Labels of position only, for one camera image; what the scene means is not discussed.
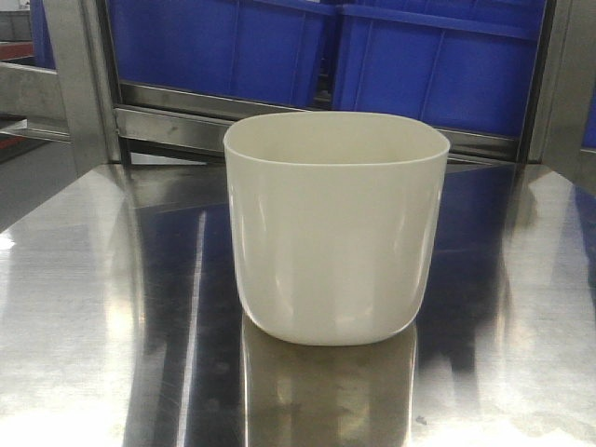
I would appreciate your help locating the stainless steel shelf frame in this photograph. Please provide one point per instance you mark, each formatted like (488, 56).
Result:
(72, 92)

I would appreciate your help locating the blue storage crate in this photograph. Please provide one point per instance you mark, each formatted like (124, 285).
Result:
(463, 65)
(266, 51)

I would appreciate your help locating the left blue storage crate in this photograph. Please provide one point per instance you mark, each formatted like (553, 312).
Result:
(266, 51)

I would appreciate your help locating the right blue storage crate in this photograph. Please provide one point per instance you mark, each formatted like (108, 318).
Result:
(463, 65)

